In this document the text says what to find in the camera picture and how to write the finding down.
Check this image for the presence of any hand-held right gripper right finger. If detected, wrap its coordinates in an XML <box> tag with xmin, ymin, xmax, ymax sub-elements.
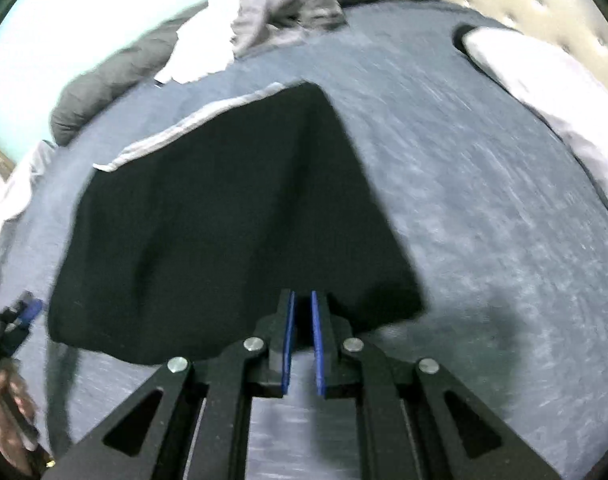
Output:
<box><xmin>311</xmin><ymin>290</ymin><xmax>562</xmax><ymax>480</ymax></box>

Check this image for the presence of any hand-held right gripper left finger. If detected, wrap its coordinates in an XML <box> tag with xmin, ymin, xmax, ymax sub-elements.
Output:
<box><xmin>49</xmin><ymin>289</ymin><xmax>297</xmax><ymax>480</ymax></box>

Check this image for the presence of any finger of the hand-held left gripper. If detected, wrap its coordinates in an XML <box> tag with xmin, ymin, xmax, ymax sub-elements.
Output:
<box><xmin>4</xmin><ymin>296</ymin><xmax>45</xmax><ymax>335</ymax></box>

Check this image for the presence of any black sweater with white trim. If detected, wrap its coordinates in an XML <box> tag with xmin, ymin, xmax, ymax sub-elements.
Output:
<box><xmin>48</xmin><ymin>81</ymin><xmax>432</xmax><ymax>366</ymax></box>

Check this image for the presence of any person's left hand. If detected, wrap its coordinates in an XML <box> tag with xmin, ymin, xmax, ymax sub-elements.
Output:
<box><xmin>0</xmin><ymin>360</ymin><xmax>41</xmax><ymax>461</ymax></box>

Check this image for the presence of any light grey blanket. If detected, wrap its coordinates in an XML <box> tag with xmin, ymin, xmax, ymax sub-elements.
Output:
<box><xmin>0</xmin><ymin>140</ymin><xmax>59</xmax><ymax>291</ymax></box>

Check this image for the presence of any bed with blue-grey sheet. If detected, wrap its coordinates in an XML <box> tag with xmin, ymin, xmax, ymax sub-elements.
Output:
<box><xmin>0</xmin><ymin>0</ymin><xmax>608</xmax><ymax>480</ymax></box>

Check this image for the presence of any dark grey rolled duvet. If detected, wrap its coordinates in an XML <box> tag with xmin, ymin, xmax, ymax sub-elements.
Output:
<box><xmin>50</xmin><ymin>0</ymin><xmax>442</xmax><ymax>146</ymax></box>

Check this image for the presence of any white garment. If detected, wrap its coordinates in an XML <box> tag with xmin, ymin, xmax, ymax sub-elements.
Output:
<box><xmin>154</xmin><ymin>0</ymin><xmax>243</xmax><ymax>85</ymax></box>

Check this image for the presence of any grey garment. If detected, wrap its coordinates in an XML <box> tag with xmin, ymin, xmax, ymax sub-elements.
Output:
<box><xmin>231</xmin><ymin>0</ymin><xmax>347</xmax><ymax>58</ymax></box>

